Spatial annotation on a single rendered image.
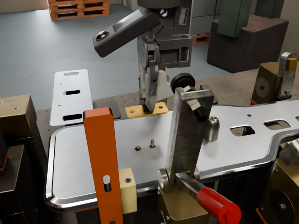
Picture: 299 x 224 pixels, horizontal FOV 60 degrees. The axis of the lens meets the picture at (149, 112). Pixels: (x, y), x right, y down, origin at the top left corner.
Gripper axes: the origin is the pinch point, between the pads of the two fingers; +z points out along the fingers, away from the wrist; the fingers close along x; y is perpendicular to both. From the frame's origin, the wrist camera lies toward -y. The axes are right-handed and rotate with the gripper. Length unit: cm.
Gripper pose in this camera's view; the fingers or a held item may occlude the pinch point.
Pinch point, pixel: (146, 103)
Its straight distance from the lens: 52.0
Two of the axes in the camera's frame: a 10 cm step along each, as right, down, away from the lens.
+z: 0.0, 8.3, 5.6
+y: 9.7, -1.4, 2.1
